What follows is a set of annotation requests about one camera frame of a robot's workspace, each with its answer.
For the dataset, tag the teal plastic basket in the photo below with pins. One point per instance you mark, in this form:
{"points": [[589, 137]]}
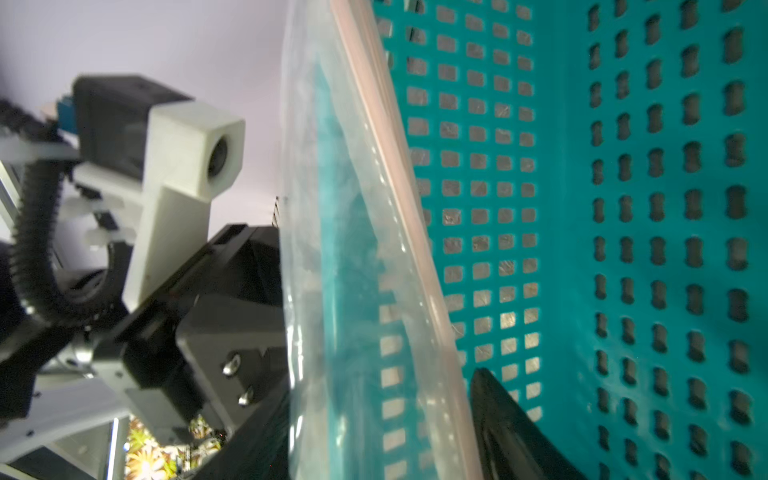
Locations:
{"points": [[593, 179]]}

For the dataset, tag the clear pink-dotted zipper bag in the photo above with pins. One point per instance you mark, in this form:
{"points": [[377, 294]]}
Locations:
{"points": [[376, 385]]}

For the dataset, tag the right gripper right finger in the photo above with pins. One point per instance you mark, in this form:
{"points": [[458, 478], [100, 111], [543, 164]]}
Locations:
{"points": [[510, 444]]}

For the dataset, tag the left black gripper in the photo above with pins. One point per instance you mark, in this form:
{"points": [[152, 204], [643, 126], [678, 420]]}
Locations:
{"points": [[210, 344]]}

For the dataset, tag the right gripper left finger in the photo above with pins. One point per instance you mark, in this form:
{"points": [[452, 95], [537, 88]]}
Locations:
{"points": [[259, 448]]}

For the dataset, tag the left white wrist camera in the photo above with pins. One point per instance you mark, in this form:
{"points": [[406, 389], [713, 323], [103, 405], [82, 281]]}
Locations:
{"points": [[157, 159]]}

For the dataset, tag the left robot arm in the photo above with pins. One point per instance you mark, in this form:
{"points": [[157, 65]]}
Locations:
{"points": [[31, 273]]}

